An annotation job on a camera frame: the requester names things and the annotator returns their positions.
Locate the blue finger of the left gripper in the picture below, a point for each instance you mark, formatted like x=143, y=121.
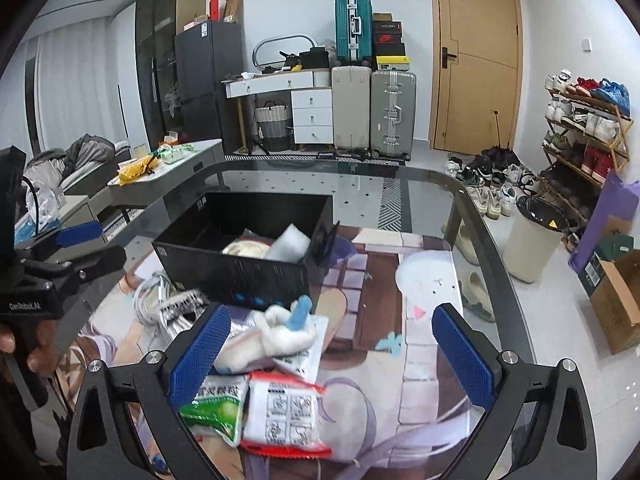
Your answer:
x=56, y=281
x=80, y=234

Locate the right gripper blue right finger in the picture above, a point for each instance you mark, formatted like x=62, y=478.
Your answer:
x=469, y=353

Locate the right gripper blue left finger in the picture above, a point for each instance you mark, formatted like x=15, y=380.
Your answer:
x=191, y=356

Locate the bagged white adidas laces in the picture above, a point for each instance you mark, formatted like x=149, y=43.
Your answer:
x=180, y=312

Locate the green white snack packet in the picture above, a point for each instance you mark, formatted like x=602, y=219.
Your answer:
x=218, y=408

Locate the white blue plush toy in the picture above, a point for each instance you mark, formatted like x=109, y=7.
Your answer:
x=277, y=331

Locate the red white snack packet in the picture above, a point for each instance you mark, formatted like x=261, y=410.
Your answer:
x=282, y=418

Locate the silver foil packet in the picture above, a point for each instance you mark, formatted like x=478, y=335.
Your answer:
x=305, y=364

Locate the anime print desk mat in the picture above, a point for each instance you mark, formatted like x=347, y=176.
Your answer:
x=391, y=406

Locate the yellow cloth item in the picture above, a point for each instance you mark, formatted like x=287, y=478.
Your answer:
x=137, y=169

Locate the grey white side table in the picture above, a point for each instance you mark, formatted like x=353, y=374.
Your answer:
x=146, y=190

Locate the black cardboard box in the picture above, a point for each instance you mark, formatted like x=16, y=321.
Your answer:
x=218, y=247

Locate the white trash bin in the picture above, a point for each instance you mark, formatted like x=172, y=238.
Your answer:
x=537, y=231

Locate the open cardboard box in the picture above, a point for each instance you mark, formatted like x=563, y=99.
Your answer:
x=616, y=302

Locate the pile of shoes on floor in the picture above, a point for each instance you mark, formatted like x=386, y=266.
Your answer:
x=495, y=179

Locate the purple bag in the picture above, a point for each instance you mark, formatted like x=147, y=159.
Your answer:
x=617, y=199

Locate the black refrigerator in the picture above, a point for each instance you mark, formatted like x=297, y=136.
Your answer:
x=207, y=55

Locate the woven laundry basket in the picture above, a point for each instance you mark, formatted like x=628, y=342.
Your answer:
x=274, y=126

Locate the wooden shoe rack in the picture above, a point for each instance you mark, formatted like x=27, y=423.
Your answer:
x=586, y=140

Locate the silver suitcase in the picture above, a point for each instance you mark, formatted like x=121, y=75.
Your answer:
x=393, y=112

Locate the white drawer desk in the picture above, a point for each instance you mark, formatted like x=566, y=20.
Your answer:
x=307, y=93

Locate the beige suitcase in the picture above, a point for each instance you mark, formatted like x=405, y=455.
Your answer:
x=351, y=87

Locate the stack of shoe boxes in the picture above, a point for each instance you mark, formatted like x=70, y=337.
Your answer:
x=388, y=43

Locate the wooden door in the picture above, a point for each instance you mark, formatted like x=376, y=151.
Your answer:
x=478, y=71

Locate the teal suitcase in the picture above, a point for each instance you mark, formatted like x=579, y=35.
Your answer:
x=353, y=32

